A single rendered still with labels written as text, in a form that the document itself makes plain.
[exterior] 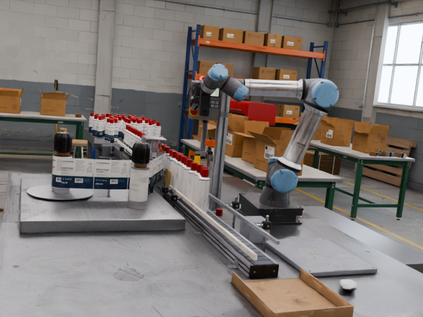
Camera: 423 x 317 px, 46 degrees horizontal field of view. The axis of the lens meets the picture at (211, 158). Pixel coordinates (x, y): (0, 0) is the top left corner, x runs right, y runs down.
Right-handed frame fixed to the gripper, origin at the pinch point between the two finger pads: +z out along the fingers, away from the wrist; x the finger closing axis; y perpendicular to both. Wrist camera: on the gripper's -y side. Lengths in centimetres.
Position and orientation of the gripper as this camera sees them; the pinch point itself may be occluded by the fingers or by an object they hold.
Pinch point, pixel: (193, 109)
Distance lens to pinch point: 246.7
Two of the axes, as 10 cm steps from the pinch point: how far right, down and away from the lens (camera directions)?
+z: -3.6, 3.5, 8.7
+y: -1.0, -9.4, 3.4
